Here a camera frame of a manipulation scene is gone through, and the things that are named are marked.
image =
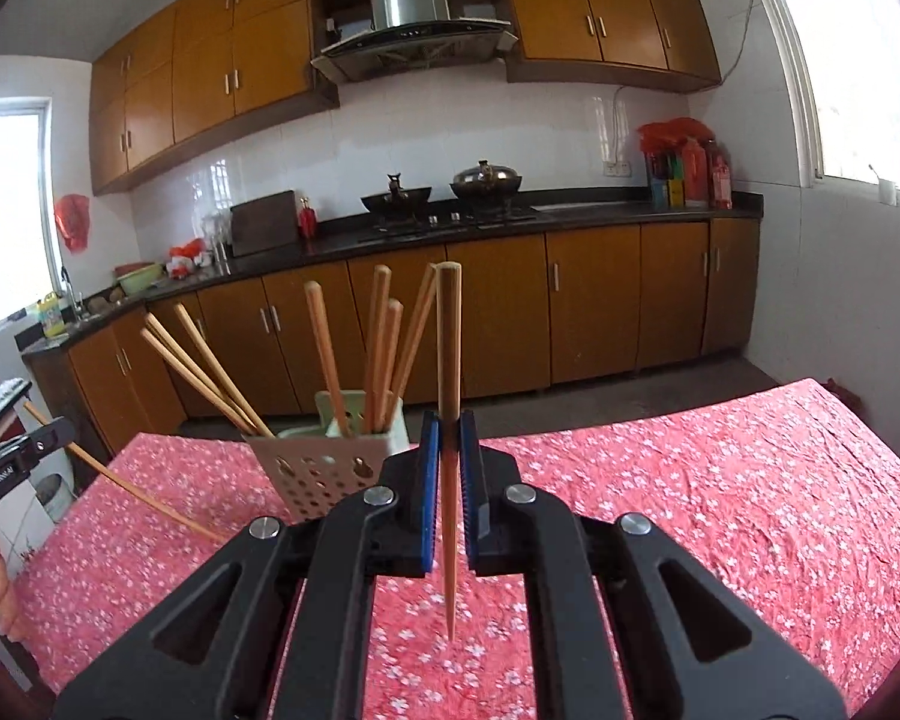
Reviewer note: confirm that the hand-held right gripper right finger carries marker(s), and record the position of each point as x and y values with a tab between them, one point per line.
471	495

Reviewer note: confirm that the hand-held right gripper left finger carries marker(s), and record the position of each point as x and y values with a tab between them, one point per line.
429	495

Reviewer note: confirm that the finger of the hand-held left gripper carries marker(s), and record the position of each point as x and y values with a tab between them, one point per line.
49	436

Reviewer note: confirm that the white perforated chopstick holder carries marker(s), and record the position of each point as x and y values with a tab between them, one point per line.
300	465

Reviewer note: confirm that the white bucket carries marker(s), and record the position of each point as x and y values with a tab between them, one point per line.
54	499

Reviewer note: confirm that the dark stand with grey cloth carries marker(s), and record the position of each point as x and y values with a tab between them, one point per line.
0	394

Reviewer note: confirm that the yellow dish soap bottle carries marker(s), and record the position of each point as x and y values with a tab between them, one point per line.
51	319

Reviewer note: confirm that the steel faucet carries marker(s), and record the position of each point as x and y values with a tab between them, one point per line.
67	289

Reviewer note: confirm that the green basin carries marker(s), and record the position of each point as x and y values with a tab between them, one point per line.
141	279

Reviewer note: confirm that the red floral tablecloth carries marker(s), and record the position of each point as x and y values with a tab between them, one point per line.
682	502

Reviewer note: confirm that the small window over sink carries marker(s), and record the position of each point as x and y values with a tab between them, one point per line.
7	217

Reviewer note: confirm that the red and white packets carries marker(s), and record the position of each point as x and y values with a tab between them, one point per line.
187	255

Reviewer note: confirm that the wooden lower kitchen cabinets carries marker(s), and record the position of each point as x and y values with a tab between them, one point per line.
592	300

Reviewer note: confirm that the clear glass cups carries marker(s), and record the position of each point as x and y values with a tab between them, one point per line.
216	240

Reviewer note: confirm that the black kitchen countertop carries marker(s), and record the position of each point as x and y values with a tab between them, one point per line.
345	240

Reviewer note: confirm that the black gas stove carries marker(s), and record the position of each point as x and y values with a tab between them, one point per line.
450	223

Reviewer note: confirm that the small red bottle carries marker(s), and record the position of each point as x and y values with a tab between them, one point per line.
308	221

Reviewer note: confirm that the dark wooden cutting board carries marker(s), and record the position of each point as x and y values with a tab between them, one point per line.
262	223

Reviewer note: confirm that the wok with dark lid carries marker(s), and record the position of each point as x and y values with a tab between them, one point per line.
487	181

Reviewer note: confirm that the orange oil bottle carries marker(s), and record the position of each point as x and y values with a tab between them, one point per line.
694	176

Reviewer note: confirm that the red label bottle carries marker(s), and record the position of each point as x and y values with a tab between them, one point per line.
721	184

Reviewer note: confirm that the red bag over seasonings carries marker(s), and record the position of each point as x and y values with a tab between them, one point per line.
671	133

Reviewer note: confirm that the steel range hood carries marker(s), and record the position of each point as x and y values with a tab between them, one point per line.
405	22

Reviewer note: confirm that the white cup on windowsill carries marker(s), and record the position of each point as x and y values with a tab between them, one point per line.
886	191

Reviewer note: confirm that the large bright window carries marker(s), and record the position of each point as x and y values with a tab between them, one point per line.
855	75

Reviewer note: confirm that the red plastic bag on wall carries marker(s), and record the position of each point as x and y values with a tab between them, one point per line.
73	221

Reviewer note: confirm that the white wall socket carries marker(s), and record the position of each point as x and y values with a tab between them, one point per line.
616	166

